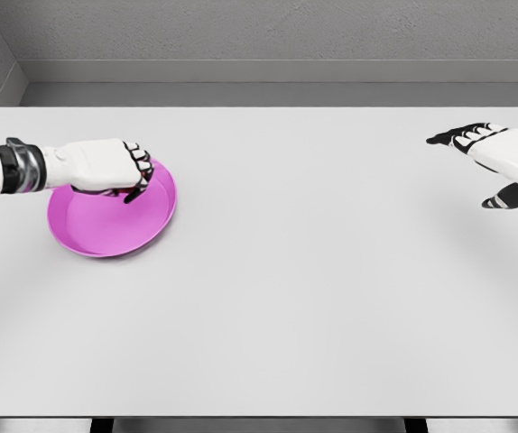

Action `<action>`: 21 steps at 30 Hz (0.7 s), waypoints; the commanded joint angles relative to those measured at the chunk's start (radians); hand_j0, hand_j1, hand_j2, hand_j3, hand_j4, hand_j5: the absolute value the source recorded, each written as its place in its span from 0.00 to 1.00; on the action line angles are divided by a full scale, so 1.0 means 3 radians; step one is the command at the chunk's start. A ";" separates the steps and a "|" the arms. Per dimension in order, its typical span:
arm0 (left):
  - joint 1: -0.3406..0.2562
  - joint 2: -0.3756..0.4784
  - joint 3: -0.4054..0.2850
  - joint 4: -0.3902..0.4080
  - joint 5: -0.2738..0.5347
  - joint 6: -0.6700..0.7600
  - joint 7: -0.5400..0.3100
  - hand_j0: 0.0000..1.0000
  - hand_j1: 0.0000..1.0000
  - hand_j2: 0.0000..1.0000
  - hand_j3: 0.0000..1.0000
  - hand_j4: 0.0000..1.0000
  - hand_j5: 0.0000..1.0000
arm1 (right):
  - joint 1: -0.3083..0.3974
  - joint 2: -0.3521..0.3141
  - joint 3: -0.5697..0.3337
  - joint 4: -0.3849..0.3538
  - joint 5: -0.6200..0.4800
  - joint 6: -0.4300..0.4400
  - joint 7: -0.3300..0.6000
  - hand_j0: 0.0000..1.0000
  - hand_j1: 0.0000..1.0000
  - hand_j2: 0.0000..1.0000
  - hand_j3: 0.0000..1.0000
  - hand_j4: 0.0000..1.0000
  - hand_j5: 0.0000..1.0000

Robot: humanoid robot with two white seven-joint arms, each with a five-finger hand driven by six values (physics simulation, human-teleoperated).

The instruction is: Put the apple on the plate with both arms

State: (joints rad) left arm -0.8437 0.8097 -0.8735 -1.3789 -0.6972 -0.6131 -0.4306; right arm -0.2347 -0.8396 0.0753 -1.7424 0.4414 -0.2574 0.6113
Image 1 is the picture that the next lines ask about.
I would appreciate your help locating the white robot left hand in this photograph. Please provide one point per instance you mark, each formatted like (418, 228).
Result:
(98, 164)

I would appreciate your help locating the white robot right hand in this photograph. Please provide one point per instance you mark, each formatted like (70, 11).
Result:
(514, 155)

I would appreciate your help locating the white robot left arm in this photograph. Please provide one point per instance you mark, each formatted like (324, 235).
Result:
(15, 168)

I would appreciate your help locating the pink round plate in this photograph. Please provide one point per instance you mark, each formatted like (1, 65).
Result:
(114, 225)

